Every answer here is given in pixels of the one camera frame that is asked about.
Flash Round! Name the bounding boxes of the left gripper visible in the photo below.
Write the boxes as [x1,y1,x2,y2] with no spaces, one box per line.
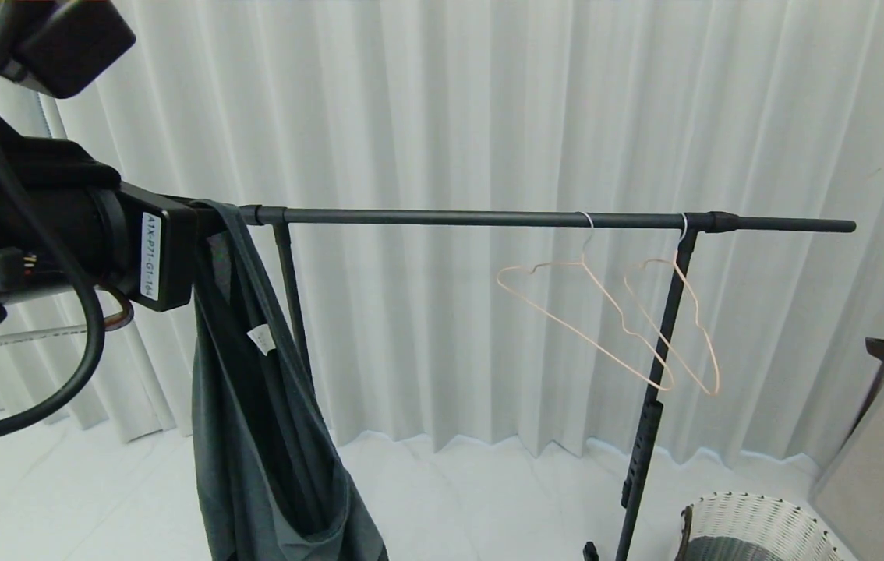
[0,181,198,314]

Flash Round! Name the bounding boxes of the dark grey shirt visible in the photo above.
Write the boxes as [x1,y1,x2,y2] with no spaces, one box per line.
[191,201,390,561]

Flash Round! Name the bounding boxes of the pink clothes hanger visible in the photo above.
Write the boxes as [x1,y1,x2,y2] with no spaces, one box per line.
[623,214,721,397]
[497,212,677,393]

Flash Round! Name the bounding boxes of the white laundry basket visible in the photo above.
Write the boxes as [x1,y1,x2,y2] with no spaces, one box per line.
[676,491,848,561]

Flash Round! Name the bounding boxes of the black clothes rack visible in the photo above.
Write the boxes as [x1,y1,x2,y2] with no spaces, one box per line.
[239,204,857,561]

